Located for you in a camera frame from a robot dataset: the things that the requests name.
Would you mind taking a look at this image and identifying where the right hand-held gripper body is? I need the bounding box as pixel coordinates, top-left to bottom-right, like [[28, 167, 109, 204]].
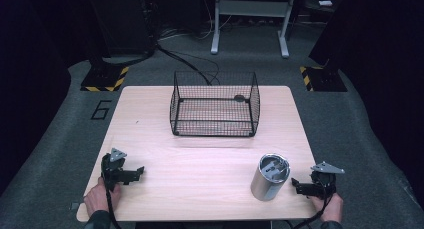
[[309, 161, 346, 201]]

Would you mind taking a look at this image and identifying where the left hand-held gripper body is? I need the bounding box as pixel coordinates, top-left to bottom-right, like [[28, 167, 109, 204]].
[[100, 147, 134, 192]]

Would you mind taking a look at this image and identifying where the silver metal cylinder cup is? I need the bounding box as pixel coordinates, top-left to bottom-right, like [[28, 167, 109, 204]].
[[250, 152, 291, 202]]

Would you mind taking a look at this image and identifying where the black wire mesh basket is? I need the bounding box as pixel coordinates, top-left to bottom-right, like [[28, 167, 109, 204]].
[[169, 70, 261, 138]]

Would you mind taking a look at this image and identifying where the person's right hand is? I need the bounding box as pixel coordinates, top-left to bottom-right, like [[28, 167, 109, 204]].
[[311, 192, 344, 224]]

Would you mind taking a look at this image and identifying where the person's left hand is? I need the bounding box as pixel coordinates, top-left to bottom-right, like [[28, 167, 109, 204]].
[[83, 176, 123, 219]]

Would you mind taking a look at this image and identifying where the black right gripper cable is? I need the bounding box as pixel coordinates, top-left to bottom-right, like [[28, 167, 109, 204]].
[[291, 194, 334, 229]]

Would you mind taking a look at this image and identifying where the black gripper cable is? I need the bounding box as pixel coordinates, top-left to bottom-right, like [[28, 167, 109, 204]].
[[104, 178, 123, 229], [291, 194, 334, 229]]

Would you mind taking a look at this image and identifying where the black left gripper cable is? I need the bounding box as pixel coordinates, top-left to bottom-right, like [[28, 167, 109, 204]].
[[104, 178, 123, 229]]

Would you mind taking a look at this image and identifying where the black yellow striped base plate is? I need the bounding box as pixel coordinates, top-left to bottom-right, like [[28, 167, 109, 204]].
[[299, 66, 348, 93], [80, 66, 130, 93]]

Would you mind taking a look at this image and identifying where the black floor cable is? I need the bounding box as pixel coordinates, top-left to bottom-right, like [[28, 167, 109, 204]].
[[155, 42, 221, 87]]

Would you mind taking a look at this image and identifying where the white metal stand frame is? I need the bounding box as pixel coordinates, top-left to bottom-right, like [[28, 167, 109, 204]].
[[210, 0, 298, 59]]

